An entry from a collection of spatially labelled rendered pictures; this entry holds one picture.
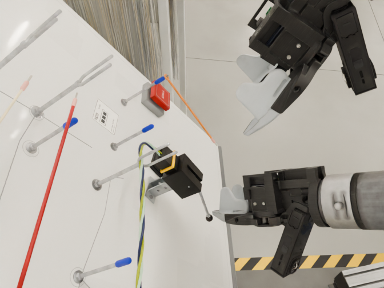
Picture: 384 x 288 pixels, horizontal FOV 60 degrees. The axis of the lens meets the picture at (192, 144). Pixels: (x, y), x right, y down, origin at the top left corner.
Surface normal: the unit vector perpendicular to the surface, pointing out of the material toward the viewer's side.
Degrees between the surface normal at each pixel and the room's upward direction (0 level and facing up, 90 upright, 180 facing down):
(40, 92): 54
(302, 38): 79
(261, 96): 64
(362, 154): 0
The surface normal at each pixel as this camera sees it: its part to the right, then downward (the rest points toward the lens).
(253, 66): -0.30, 0.75
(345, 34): -0.09, 0.66
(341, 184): -0.60, -0.60
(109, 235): 0.81, -0.39
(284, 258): -0.70, 0.00
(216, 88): 0.00, -0.63
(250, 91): 0.04, 0.42
